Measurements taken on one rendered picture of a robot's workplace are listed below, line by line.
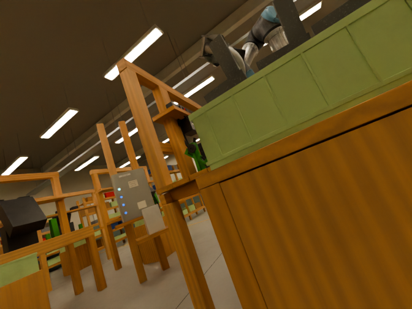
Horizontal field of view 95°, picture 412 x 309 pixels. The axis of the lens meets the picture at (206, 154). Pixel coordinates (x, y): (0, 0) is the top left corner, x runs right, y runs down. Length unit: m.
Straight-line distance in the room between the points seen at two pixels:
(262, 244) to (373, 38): 0.47
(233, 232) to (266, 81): 0.38
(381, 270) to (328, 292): 0.11
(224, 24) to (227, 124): 5.38
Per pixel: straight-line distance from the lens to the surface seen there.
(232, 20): 5.78
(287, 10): 0.67
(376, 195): 0.45
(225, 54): 0.64
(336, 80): 0.48
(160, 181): 1.35
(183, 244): 1.35
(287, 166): 0.44
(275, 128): 0.46
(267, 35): 1.21
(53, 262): 10.60
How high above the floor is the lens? 0.74
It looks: 11 degrees up
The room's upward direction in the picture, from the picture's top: 21 degrees counter-clockwise
